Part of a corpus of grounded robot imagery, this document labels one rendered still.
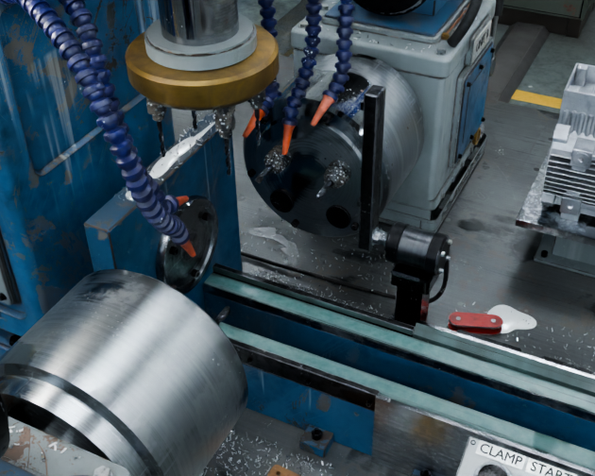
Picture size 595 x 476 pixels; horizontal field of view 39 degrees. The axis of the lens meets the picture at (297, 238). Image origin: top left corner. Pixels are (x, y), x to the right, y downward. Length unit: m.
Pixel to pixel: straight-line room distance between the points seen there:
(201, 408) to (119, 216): 0.29
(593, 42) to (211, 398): 3.63
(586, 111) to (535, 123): 0.60
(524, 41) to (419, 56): 2.81
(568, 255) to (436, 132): 0.33
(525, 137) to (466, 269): 0.48
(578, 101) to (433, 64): 0.23
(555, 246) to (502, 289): 0.14
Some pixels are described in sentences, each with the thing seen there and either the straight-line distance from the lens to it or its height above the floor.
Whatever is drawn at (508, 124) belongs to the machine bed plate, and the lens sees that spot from 1.95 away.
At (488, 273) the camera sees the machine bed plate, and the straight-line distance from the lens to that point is 1.51.
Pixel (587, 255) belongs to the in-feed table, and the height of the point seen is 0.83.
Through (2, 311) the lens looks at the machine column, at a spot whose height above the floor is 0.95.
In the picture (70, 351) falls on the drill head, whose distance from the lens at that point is 0.87.
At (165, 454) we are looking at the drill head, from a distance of 0.87.
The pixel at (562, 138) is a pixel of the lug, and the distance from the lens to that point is 1.37.
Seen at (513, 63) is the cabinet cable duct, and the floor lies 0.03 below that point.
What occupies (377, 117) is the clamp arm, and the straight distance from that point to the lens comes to 1.10.
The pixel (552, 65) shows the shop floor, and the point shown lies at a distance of 4.07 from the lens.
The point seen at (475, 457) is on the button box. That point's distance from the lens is 0.89.
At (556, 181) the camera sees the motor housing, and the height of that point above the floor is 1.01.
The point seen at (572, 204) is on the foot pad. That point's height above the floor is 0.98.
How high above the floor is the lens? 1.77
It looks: 38 degrees down
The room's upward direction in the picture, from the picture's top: 1 degrees counter-clockwise
